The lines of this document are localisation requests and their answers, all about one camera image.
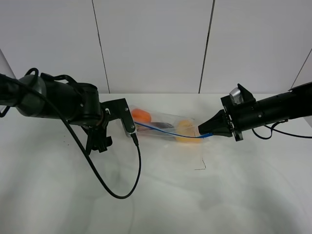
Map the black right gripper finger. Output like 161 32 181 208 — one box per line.
198 109 231 135
212 132 233 137

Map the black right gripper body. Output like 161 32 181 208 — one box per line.
221 84 256 141

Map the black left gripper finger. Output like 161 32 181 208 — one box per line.
84 127 98 154
94 128 113 153

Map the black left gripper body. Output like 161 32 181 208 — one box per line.
81 102 114 137

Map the clear zip bag blue seal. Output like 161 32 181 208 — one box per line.
129 105 213 143

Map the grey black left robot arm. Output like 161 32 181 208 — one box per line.
0 68 113 154

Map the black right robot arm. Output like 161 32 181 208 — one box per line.
198 83 312 141

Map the yellow pear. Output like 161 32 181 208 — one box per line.
175 119 202 143

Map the orange fruit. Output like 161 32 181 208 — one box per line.
131 108 152 123

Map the purple eggplant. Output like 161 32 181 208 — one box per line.
135 122 175 133

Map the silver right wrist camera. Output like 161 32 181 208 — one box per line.
229 87 244 105

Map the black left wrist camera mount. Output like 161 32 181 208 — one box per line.
101 98 136 134

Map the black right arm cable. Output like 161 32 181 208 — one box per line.
251 119 312 140

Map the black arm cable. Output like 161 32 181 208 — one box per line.
251 119 312 140
14 80 142 199

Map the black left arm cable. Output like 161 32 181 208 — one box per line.
14 80 142 199

